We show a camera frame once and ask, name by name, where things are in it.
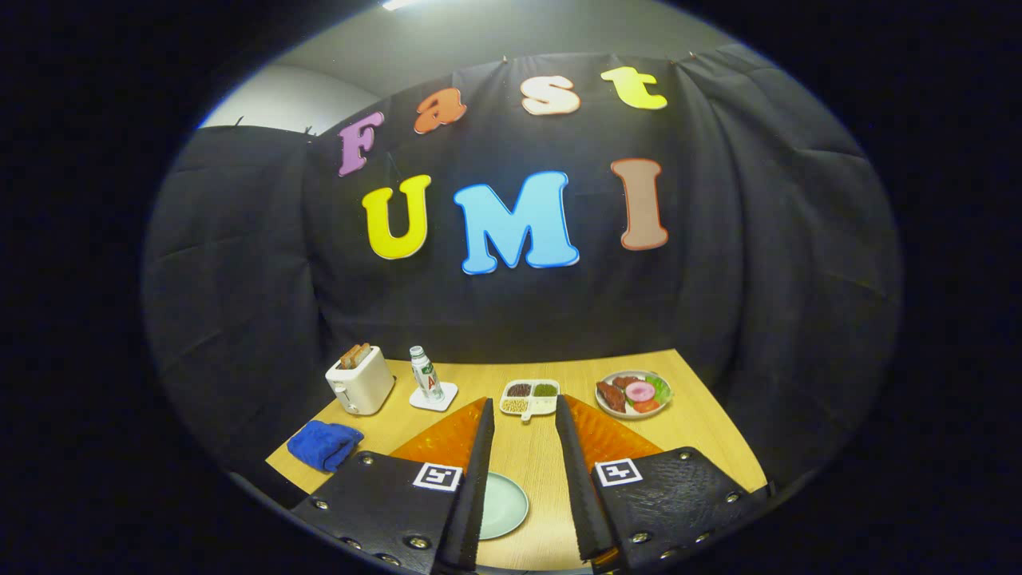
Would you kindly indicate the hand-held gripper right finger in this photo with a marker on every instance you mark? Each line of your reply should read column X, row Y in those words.
column 579, row 479

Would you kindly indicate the blue folded cloth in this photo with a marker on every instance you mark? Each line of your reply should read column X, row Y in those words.
column 323, row 446

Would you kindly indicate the small clear drink bottle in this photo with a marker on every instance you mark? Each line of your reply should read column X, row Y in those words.
column 423, row 371

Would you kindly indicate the pale green plate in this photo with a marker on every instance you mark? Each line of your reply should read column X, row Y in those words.
column 503, row 507

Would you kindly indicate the brown toast slice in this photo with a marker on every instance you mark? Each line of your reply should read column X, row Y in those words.
column 363, row 352
column 348, row 359

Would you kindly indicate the white toaster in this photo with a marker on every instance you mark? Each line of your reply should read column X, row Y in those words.
column 363, row 391

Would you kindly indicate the white divided dish of beans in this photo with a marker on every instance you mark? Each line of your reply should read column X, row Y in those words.
column 531, row 398

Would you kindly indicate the white plate of food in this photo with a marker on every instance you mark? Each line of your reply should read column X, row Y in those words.
column 635, row 393

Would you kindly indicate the ceiling light panel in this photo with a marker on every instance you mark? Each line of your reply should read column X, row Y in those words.
column 399, row 3

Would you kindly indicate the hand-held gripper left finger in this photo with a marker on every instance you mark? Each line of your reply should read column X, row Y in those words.
column 471, row 479

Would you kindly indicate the white square coaster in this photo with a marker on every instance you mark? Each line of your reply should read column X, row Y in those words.
column 447, row 397

